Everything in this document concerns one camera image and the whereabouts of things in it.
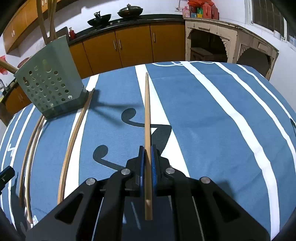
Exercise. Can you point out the red bottle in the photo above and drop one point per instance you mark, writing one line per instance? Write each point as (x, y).
(72, 34)

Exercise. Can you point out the pink box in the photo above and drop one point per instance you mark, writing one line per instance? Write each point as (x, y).
(186, 12)

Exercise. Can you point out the small wooden stool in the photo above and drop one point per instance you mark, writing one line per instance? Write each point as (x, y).
(203, 54)

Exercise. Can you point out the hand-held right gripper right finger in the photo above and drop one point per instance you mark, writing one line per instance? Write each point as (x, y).
(154, 171)

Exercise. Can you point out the black wok with ladle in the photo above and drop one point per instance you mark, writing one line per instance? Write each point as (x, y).
(99, 20)

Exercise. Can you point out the white mug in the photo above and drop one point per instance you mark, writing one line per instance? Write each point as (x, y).
(276, 33)

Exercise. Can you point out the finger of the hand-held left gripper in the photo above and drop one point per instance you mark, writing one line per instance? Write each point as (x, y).
(7, 176)

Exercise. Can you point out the wooden wall cabinet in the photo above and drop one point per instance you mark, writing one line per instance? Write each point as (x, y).
(18, 30)

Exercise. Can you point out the colourful boxes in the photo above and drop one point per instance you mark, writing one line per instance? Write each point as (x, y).
(196, 12)

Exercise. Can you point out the dark wooden cutting board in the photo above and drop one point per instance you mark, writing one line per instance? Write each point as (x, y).
(62, 33)

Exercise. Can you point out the red plastic jug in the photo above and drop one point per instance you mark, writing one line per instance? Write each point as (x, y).
(206, 11)
(215, 12)

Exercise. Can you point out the barred window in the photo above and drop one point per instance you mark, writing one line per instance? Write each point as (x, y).
(270, 14)

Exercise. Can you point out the old white wooden sideboard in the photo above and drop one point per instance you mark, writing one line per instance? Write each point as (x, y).
(231, 30)

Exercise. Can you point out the green perforated utensil holder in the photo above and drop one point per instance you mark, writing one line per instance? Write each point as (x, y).
(50, 76)

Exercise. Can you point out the black kitchen countertop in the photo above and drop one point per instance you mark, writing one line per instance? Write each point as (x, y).
(143, 20)

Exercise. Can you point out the black gas stove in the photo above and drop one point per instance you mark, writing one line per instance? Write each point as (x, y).
(120, 22)

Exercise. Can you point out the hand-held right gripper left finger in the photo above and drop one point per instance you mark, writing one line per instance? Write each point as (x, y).
(141, 171)

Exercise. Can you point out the black wok with lid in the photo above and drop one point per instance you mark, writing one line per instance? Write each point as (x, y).
(129, 11)

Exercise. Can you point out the red hanging plastic bag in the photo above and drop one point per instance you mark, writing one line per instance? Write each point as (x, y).
(3, 71)

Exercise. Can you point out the white plastic bottle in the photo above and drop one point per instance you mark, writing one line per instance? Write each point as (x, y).
(292, 39)

